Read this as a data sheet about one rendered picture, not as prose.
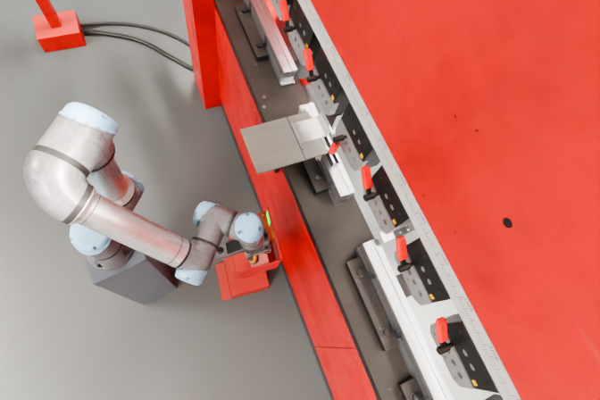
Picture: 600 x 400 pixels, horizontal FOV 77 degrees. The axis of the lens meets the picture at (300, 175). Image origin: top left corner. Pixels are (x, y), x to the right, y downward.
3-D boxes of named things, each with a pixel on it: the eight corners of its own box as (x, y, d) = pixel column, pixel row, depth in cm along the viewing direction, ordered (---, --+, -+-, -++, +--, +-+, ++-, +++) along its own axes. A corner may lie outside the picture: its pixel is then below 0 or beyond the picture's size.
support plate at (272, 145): (240, 130, 134) (240, 129, 133) (308, 112, 141) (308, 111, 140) (257, 175, 128) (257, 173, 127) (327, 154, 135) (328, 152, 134)
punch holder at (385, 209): (361, 188, 111) (379, 165, 96) (385, 180, 113) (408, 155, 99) (383, 236, 106) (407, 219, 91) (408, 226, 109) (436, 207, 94)
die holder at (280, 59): (242, 0, 174) (242, -18, 165) (254, -2, 176) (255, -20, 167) (281, 87, 158) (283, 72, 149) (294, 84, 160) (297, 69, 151)
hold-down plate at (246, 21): (234, 10, 171) (234, 4, 168) (245, 8, 172) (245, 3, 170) (256, 62, 161) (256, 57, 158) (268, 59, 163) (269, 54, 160)
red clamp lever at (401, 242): (397, 240, 91) (401, 274, 94) (411, 235, 92) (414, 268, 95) (393, 237, 92) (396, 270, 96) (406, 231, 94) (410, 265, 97)
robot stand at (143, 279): (144, 305, 196) (93, 284, 126) (131, 274, 201) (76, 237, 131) (177, 288, 202) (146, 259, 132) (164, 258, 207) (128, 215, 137)
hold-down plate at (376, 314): (344, 263, 132) (345, 262, 129) (357, 258, 134) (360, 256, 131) (382, 351, 122) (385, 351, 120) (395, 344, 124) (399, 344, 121)
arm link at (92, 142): (93, 217, 125) (20, 142, 75) (116, 178, 131) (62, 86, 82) (128, 230, 125) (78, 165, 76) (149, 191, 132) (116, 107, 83)
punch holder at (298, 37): (287, 35, 130) (293, -5, 115) (309, 30, 133) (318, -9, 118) (303, 69, 126) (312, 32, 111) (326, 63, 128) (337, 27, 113)
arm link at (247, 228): (237, 205, 102) (268, 215, 101) (241, 217, 112) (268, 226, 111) (227, 232, 99) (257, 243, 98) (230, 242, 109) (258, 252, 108)
